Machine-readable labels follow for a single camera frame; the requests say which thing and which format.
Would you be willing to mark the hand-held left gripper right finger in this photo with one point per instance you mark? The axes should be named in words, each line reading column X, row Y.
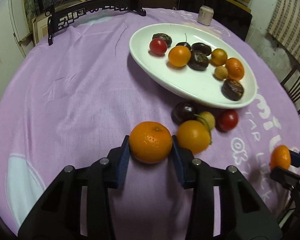
column 178, row 162

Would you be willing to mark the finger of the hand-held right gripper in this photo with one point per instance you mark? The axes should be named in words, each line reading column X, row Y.
column 298, row 158
column 282, row 176

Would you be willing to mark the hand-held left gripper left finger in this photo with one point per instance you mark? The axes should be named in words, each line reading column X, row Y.
column 122, row 162

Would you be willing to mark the deep orange mandarin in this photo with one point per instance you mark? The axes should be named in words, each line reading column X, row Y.
column 280, row 157

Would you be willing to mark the white oval plate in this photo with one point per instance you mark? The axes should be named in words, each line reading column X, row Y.
column 190, row 85

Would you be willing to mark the dark brown water chestnut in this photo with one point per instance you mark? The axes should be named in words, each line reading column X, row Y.
column 232, row 89
column 198, row 60
column 162, row 38

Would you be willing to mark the smooth yellow-orange mandarin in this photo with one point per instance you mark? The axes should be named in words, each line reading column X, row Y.
column 193, row 136
column 179, row 56

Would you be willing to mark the large textured orange mandarin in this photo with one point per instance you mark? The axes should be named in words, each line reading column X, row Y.
column 235, row 68

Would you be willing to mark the small yellow mandarin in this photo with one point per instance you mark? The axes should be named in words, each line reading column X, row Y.
column 218, row 57

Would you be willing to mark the glossy dark water chestnut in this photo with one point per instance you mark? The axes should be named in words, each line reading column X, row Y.
column 201, row 48

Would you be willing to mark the dark red cherry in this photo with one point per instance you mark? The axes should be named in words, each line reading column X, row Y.
column 183, row 45
column 184, row 112

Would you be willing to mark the red cherry tomato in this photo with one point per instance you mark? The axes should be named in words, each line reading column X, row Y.
column 158, row 47
column 228, row 120

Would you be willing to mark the dark slatted wooden chair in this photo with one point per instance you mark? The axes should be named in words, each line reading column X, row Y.
column 289, row 75

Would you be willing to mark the purple printed tablecloth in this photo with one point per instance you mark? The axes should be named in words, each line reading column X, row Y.
column 65, row 92

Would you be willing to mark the white drink can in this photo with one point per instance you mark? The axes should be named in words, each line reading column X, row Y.
column 205, row 16

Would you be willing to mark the black table screen round painting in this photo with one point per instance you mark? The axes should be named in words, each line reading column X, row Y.
column 50, row 27

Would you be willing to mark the pale framed picture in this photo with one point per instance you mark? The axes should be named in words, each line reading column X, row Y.
column 40, row 28

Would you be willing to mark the black flat panel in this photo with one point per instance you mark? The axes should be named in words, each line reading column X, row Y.
column 227, row 12

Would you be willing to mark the white leaning board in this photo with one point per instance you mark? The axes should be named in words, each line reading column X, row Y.
column 20, row 20

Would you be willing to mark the brick patterned wall hanging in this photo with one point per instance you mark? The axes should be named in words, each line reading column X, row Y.
column 290, row 25

